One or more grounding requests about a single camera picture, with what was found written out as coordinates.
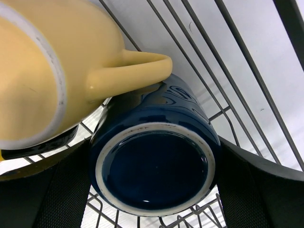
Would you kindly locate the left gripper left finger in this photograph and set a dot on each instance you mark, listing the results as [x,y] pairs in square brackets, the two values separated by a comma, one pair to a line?
[51,193]

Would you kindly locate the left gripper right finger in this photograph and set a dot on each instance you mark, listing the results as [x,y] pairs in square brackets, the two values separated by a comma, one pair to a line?
[258,193]

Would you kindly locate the blue mug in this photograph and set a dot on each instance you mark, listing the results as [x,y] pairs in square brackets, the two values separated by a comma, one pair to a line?
[154,152]

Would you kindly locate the black wire dish rack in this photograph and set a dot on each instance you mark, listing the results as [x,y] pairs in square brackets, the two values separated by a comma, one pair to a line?
[239,61]

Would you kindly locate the pale yellow mug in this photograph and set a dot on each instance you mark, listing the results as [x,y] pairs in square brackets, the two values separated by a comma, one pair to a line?
[59,60]

